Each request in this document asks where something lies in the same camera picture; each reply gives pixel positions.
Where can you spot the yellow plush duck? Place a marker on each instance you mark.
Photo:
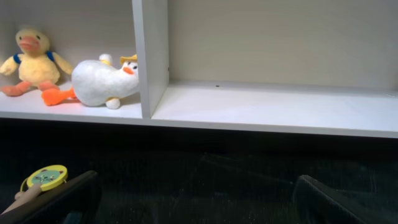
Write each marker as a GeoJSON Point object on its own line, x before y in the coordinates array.
{"type": "Point", "coordinates": [37, 68]}

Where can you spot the white shelf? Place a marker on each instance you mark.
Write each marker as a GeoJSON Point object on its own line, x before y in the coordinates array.
{"type": "Point", "coordinates": [248, 105]}

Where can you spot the yellow rattle drum toy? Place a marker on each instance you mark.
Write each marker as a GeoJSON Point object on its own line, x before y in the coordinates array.
{"type": "Point", "coordinates": [46, 178]}

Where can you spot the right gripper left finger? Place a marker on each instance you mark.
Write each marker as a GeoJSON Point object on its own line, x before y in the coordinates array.
{"type": "Point", "coordinates": [62, 202]}

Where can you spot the white plush duck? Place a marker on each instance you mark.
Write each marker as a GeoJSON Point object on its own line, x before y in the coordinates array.
{"type": "Point", "coordinates": [99, 81]}

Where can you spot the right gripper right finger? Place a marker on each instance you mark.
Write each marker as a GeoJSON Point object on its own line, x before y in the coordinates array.
{"type": "Point", "coordinates": [323, 205]}

